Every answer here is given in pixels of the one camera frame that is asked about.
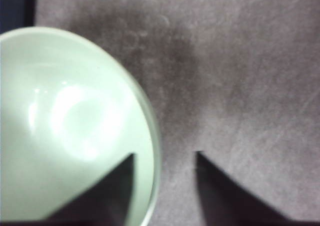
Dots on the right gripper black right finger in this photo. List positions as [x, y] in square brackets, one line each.
[226, 202]

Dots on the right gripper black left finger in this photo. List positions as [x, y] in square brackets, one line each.
[107, 203]

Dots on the light green ribbed bowl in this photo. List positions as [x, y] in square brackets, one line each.
[68, 115]

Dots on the dark blue rectangular tray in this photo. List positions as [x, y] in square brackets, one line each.
[16, 14]

